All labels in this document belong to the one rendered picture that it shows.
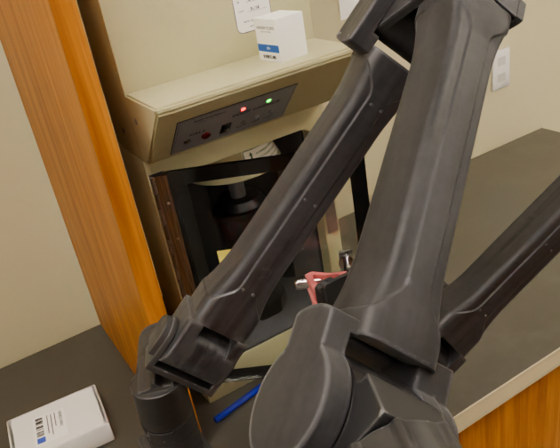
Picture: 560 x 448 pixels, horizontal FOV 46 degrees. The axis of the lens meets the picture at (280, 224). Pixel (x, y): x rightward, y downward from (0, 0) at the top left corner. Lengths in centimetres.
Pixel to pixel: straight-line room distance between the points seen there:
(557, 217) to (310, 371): 49
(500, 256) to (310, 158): 29
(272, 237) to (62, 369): 87
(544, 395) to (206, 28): 90
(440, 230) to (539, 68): 175
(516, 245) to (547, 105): 147
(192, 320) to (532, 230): 40
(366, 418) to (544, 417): 106
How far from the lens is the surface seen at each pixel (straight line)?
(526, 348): 126
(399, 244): 42
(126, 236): 90
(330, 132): 61
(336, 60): 96
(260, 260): 63
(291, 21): 95
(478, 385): 118
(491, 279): 79
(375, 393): 36
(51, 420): 125
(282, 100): 98
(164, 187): 97
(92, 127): 84
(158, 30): 95
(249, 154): 108
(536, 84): 219
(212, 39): 98
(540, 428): 141
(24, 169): 139
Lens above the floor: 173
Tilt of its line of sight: 27 degrees down
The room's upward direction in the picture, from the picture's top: 10 degrees counter-clockwise
